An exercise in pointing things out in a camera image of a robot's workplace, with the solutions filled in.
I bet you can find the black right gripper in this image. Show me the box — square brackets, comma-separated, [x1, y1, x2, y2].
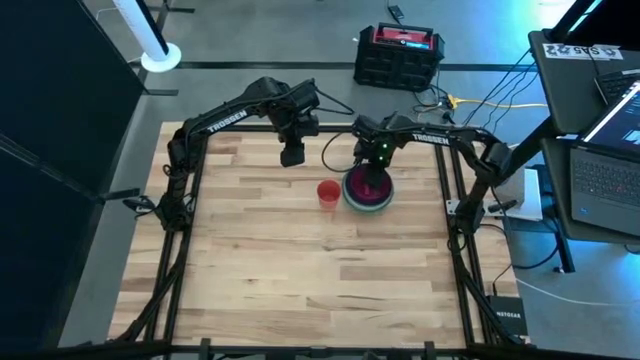
[354, 139, 397, 198]

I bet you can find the pink bowl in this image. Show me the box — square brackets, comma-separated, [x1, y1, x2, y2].
[346, 163, 393, 204]

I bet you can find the teal green bowl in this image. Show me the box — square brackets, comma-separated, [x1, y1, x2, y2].
[341, 174, 396, 214]

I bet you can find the red plastic cup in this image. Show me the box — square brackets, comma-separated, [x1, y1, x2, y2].
[316, 179, 342, 211]

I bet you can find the black and red toolbox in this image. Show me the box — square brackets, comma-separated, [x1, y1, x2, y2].
[352, 21, 446, 93]

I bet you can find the white box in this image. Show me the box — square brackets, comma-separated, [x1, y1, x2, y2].
[497, 167, 545, 223]

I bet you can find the white pole with round base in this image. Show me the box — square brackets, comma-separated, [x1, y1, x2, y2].
[111, 0, 183, 74]

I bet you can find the black desk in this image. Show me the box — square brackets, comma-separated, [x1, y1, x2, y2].
[527, 29, 640, 274]

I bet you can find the open grey laptop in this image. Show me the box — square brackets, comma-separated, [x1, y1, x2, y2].
[569, 79, 640, 238]

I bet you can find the black partition panel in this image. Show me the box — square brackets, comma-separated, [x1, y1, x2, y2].
[0, 0, 147, 352]

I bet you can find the white label sheet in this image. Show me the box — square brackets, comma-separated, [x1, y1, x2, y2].
[541, 43, 625, 62]

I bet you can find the black laptop keyboard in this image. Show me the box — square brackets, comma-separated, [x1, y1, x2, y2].
[593, 68, 640, 105]

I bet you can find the dark monitor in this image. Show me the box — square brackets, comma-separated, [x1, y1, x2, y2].
[548, 0, 640, 47]

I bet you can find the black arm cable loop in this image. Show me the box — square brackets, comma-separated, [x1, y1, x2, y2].
[313, 86, 356, 117]
[321, 131, 362, 175]

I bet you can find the yellow cable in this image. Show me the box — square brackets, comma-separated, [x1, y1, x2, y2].
[446, 93, 550, 111]

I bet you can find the black cable bundle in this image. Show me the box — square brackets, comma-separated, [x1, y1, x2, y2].
[461, 47, 540, 127]

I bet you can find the black clamp handle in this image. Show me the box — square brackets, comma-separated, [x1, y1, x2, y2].
[96, 186, 142, 205]

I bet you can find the black network switch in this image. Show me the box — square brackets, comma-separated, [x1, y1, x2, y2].
[486, 294, 530, 339]

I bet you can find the black aluminium table frame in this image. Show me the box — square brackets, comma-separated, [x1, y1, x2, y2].
[107, 122, 532, 360]

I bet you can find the white cable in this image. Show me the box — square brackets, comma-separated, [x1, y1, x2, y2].
[514, 277, 640, 308]

